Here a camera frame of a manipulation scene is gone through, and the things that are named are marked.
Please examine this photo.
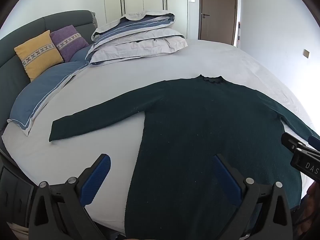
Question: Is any purple patterned cushion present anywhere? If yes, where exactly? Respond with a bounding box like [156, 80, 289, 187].
[49, 25, 89, 63]

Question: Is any brown room door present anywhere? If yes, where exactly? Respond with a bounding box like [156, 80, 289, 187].
[198, 0, 238, 46]

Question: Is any folded light grey duvet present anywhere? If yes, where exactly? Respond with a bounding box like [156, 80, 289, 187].
[85, 27, 188, 67]

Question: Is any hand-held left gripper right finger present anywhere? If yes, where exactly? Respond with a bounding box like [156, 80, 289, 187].
[214, 154, 294, 240]

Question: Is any folded blue grey duvet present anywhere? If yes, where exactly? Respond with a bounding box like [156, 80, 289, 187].
[91, 10, 177, 48]

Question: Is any grey green padded headboard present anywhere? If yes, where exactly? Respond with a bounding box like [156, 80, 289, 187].
[0, 10, 98, 135]

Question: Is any yellow patterned cushion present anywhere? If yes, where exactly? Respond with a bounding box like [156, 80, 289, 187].
[14, 30, 64, 82]

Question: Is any dark green sweater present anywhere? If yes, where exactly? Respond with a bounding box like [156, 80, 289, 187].
[49, 74, 320, 240]

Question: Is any dark bedside cabinet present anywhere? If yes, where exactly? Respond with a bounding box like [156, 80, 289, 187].
[0, 165, 35, 230]

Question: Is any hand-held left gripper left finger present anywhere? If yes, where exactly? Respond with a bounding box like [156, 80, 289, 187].
[29, 154, 112, 240]

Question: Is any large blue pillow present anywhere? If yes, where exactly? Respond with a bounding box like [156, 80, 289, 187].
[6, 61, 90, 137]

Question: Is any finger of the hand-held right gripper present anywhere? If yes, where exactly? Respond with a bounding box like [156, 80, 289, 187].
[281, 132, 307, 152]
[308, 135, 320, 151]

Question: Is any person's right forearm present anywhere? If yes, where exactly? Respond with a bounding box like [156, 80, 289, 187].
[301, 182, 320, 230]

